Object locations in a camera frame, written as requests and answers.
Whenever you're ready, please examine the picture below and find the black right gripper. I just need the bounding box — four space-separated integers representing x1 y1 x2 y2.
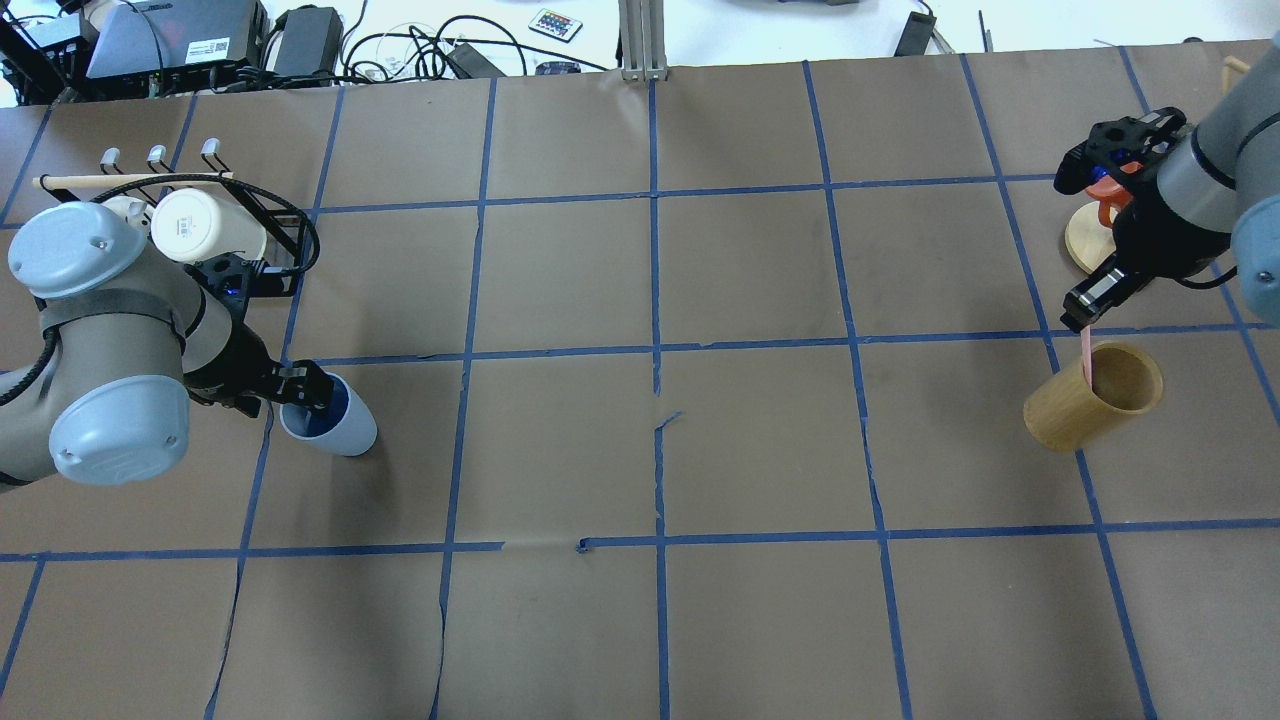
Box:
1060 179 1230 333

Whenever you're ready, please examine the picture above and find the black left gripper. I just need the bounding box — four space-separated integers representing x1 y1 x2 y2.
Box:
186 255 334 416

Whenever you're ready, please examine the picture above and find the light blue plastic cup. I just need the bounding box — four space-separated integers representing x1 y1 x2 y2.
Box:
280 372 378 457

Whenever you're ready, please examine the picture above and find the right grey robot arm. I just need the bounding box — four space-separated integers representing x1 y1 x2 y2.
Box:
1053 44 1279 332

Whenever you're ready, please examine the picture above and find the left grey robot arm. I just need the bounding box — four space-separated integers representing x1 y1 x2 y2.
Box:
1 201 346 492

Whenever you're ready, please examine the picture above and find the red mug on stand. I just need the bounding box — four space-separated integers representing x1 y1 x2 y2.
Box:
1085 167 1133 229

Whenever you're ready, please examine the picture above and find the bamboo cylinder holder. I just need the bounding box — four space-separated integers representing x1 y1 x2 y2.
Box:
1021 342 1164 452

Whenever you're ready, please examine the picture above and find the white mug with face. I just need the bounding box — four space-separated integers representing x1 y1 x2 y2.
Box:
150 188 268 264

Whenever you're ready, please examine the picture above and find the white mug on rack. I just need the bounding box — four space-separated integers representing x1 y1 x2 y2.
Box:
102 195 155 229

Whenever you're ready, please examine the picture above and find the black power adapter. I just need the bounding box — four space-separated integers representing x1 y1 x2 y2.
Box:
268 5 343 77

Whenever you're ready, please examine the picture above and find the grey projector box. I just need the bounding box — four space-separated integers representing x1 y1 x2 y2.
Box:
86 1 269 79

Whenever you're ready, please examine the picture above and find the plaid cloth piece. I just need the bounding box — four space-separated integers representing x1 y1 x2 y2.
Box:
535 60 582 76

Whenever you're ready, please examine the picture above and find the small colourful remote control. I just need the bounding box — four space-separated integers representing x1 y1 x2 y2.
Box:
527 8 584 44

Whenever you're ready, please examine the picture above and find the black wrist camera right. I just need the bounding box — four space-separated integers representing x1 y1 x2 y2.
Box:
1053 108 1190 196

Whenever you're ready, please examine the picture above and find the black wire mug rack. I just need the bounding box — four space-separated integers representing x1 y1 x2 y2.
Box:
93 136 320 284

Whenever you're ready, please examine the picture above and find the aluminium frame post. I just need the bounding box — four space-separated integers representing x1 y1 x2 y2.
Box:
618 0 669 82

